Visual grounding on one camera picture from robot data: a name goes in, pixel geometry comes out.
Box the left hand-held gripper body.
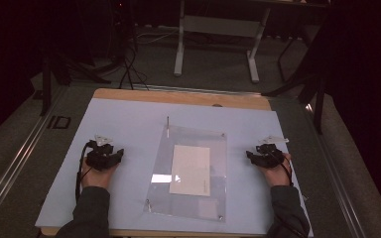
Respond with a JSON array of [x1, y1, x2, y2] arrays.
[[84, 134, 117, 172]]

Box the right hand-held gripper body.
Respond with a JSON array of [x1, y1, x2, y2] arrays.
[[253, 135, 291, 170]]

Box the photo card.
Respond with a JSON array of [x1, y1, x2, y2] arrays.
[[169, 144, 212, 198]]

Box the clear acrylic photo frame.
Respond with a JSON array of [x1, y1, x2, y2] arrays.
[[143, 124, 229, 223]]

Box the person's right hand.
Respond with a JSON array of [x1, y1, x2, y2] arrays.
[[257, 152, 294, 188]]

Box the person's left hand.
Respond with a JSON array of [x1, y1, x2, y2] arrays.
[[80, 158, 121, 190]]

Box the pale blue table mat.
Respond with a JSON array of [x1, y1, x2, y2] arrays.
[[34, 97, 315, 238]]

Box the black stand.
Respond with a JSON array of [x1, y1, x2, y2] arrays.
[[39, 46, 112, 117]]

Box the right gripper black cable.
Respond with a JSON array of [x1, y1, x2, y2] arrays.
[[281, 154, 295, 186]]

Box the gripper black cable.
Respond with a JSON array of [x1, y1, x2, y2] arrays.
[[281, 154, 295, 186], [74, 141, 92, 203]]

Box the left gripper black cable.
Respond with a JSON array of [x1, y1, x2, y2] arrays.
[[74, 141, 92, 203]]

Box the aluminium floor rail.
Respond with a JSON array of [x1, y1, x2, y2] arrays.
[[305, 102, 369, 238], [0, 86, 67, 227]]

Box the black metal chair frame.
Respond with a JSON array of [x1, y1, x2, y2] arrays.
[[261, 31, 331, 136]]

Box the black floor cables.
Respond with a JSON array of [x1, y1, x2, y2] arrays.
[[117, 39, 151, 91]]

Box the white cable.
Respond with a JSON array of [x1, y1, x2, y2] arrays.
[[134, 24, 181, 46]]

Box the white metal desk frame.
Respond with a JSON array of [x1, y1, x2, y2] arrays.
[[173, 0, 273, 84]]

